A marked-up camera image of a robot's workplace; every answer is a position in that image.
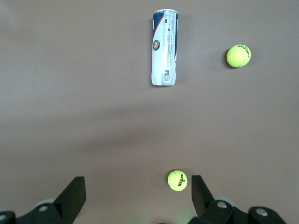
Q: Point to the white blue tennis ball can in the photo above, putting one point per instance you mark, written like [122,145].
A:
[161,65]

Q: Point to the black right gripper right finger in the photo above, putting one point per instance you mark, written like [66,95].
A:
[203,200]

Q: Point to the yellow tennis ball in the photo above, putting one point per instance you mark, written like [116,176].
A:
[237,58]
[174,180]

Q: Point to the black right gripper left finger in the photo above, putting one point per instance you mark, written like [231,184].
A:
[70,198]

